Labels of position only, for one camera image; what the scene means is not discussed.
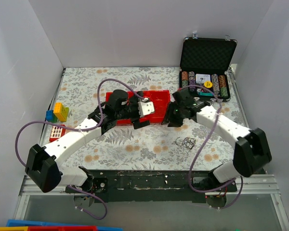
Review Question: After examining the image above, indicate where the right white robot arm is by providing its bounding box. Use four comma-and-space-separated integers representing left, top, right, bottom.
163, 89, 272, 191

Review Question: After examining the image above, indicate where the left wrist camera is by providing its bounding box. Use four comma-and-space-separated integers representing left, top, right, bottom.
138, 98, 155, 118

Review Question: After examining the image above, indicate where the red storage bin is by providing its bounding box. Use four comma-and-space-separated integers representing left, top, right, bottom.
27, 226, 98, 231

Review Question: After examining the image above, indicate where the black poker chip case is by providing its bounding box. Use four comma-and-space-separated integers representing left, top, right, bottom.
179, 37, 237, 102

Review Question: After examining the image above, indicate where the yellow toy brick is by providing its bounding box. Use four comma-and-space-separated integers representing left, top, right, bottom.
53, 103, 69, 122

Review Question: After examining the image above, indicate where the yellow storage bin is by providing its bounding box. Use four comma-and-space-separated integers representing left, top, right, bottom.
0, 226, 28, 231

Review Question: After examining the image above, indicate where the red three-compartment tray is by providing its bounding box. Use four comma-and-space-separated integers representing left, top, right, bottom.
105, 90, 171, 126

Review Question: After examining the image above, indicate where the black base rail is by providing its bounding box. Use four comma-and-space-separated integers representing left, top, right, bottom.
65, 169, 241, 204

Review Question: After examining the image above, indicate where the blue storage bin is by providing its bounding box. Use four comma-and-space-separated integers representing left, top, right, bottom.
6, 219, 123, 231

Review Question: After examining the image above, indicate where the red white toy block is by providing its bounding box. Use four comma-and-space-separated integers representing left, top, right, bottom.
49, 125, 66, 142

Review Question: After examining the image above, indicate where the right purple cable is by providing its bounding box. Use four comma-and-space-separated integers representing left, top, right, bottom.
180, 84, 244, 209

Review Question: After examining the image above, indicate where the green toy brick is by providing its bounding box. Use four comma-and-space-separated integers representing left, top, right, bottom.
53, 107, 69, 122

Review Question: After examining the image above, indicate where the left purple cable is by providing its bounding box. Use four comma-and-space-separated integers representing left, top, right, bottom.
15, 78, 147, 220

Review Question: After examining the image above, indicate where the blue toy brick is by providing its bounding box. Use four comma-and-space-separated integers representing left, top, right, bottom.
46, 110, 58, 123

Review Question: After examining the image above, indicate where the teal card box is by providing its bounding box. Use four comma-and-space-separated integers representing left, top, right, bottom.
198, 92, 213, 97

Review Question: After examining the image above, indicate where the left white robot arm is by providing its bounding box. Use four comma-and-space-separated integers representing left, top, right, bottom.
25, 90, 155, 193

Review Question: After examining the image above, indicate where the playing card deck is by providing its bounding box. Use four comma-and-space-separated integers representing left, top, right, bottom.
196, 74, 211, 84

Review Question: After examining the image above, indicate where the purple cable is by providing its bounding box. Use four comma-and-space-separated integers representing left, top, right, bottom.
180, 84, 244, 209
15, 78, 147, 220

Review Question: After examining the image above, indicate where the yellow dealer chip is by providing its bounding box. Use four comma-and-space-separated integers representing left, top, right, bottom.
204, 81, 213, 89

